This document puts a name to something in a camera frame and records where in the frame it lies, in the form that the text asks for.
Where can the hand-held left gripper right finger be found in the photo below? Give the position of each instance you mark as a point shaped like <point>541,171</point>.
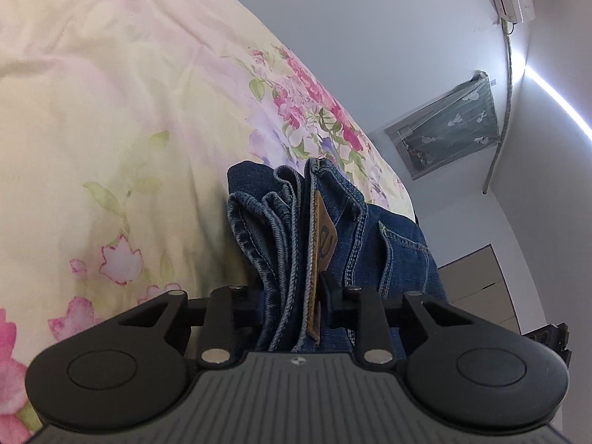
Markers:
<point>335,301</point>

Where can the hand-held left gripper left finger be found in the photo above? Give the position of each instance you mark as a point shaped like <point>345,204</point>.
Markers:
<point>252,306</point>

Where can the blue denim pants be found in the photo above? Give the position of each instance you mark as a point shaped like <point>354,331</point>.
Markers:
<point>370,240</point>

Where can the beige cabinet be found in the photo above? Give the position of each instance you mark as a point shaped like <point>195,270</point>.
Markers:
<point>481,286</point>

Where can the grey printed window curtain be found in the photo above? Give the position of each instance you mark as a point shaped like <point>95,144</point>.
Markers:
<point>448,125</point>

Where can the dark ribbed object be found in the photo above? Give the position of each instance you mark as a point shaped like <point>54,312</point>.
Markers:
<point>550,337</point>

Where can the floral printed blanket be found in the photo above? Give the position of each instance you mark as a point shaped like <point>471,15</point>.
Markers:
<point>92,125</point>

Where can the grey air conditioner pipe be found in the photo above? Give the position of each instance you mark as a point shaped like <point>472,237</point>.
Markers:
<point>508,101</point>

